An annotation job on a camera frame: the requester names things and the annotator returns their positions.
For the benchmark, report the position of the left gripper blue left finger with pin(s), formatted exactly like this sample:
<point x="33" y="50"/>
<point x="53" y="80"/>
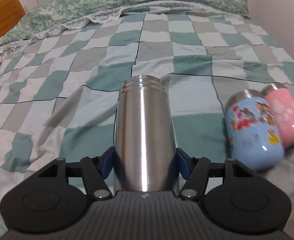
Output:
<point x="94" y="171"/>

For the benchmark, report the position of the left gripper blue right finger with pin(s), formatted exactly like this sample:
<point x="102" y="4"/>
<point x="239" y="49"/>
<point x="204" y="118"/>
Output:
<point x="195" y="171"/>

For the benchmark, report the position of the stainless steel cup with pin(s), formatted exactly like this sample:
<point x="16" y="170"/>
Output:
<point x="144" y="137"/>

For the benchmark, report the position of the pink cup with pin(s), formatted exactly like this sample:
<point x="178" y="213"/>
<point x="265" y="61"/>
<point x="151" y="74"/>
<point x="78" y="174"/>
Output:
<point x="282" y="104"/>

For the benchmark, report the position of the blue cartoon cup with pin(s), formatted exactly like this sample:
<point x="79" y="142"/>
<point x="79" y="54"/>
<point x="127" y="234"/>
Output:
<point x="252" y="131"/>

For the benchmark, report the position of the checkered green bed sheet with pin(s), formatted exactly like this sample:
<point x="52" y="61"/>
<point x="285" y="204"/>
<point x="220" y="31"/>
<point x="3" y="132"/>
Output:
<point x="59" y="93"/>

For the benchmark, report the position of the green floral quilt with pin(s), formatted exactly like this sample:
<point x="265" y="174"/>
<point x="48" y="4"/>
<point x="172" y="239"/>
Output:
<point x="56" y="12"/>

